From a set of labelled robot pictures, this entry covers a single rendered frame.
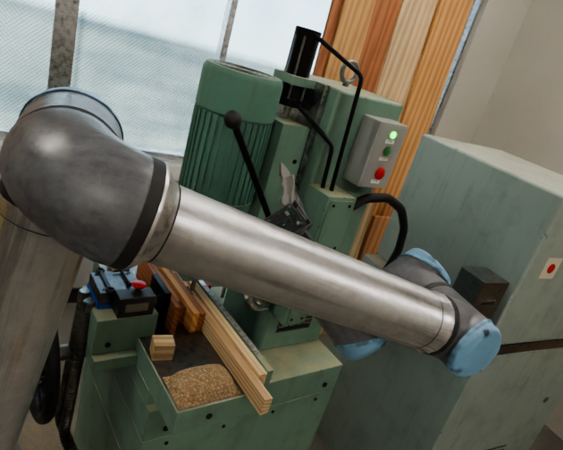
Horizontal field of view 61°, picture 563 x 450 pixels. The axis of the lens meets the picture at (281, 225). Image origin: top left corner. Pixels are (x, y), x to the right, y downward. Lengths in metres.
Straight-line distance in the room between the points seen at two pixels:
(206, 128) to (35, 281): 0.52
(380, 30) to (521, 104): 1.12
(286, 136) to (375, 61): 1.72
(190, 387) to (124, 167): 0.63
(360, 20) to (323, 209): 1.68
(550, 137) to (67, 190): 3.02
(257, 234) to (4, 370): 0.38
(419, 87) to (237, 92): 2.06
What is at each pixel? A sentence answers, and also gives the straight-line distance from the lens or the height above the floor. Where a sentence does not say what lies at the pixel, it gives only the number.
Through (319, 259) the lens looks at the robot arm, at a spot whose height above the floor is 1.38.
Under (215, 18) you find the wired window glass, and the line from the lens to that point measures 2.52.
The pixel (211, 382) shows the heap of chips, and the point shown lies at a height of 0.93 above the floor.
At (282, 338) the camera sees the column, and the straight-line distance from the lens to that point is 1.37.
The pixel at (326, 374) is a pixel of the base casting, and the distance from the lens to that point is 1.40.
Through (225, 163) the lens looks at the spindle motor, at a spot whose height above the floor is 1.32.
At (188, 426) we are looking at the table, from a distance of 1.04.
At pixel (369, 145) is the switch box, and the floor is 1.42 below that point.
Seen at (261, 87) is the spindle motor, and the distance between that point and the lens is 1.00.
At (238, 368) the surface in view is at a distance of 1.07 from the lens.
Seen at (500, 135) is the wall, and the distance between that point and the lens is 3.46.
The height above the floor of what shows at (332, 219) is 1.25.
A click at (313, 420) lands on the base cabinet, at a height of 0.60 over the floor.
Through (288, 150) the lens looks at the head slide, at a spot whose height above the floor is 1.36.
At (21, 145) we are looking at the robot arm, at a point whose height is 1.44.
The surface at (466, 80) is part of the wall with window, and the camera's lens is 3.39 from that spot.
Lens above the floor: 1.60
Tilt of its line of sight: 21 degrees down
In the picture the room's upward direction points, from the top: 17 degrees clockwise
